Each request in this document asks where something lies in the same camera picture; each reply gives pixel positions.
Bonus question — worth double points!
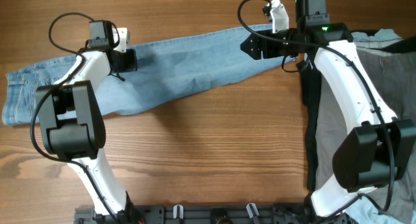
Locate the light blue denim jeans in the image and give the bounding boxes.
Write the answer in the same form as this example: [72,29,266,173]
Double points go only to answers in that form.
[2,27,284,125]

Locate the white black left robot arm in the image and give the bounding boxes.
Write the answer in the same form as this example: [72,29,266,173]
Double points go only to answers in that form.
[30,20,145,223]

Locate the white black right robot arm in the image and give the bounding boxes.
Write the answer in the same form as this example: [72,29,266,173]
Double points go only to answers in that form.
[240,0,415,223]

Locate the black garment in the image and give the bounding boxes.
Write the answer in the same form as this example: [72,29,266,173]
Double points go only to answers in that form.
[297,37,415,191]

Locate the light blue shirt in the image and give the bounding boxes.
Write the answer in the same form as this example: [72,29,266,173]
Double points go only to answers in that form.
[351,29,402,42]

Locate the grey trousers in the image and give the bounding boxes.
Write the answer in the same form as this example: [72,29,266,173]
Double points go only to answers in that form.
[313,45,416,224]

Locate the light blue cloth bottom right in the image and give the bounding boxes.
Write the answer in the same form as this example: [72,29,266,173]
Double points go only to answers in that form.
[346,197,415,224]

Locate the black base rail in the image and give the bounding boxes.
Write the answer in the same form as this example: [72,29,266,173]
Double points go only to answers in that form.
[73,203,352,224]

